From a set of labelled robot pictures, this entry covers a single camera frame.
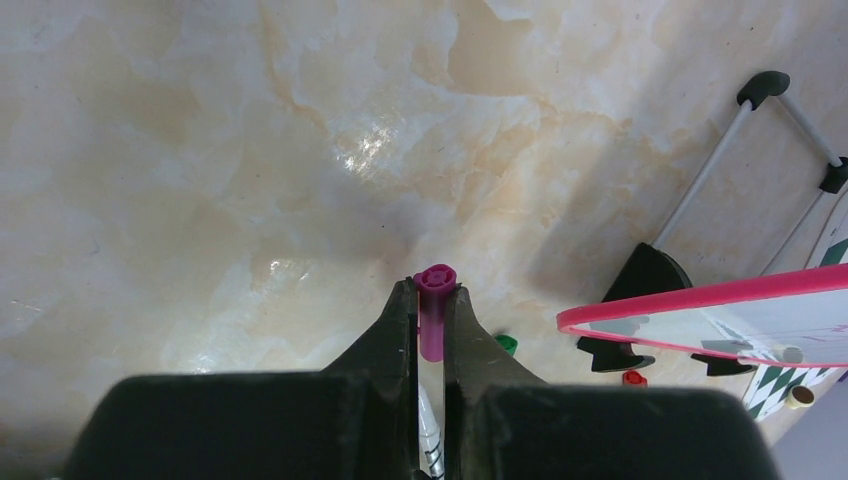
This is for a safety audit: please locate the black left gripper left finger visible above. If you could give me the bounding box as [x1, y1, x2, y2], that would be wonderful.
[62, 279, 421, 479]

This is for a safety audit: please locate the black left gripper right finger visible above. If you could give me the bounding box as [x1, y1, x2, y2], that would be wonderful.
[443, 287, 779, 479]

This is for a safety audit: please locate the purple marker cap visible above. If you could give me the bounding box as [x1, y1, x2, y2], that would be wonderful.
[413, 264, 457, 363]

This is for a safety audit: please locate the pink framed whiteboard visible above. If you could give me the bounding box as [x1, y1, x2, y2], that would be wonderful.
[556, 264, 847, 368]

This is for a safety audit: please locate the purple cap whiteboard marker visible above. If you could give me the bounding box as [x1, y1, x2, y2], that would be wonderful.
[418, 383, 445, 479]

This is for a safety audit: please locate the green cap whiteboard marker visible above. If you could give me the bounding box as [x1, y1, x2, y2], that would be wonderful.
[495, 334, 519, 356]

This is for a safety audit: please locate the red cap whiteboard marker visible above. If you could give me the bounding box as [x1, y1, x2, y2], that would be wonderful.
[622, 370, 649, 388]

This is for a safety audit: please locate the green white chessboard mat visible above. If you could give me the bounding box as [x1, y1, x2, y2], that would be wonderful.
[743, 194, 847, 421]

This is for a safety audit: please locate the white chess piece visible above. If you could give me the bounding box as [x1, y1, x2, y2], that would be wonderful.
[785, 384, 816, 410]

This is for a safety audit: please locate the white wire whiteboard stand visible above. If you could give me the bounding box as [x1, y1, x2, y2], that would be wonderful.
[574, 70, 848, 379]

